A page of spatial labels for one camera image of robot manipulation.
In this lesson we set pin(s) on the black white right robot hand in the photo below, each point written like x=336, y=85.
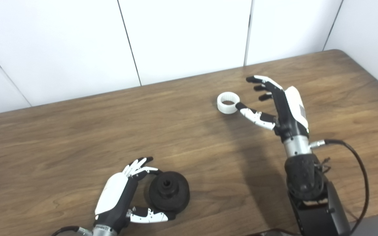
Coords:
x=290, y=111

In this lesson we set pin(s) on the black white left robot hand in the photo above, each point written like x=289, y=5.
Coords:
x=113, y=193

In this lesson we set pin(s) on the round black stepped part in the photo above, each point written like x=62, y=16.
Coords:
x=171, y=196

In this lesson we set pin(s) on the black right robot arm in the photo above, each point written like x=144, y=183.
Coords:
x=304, y=177

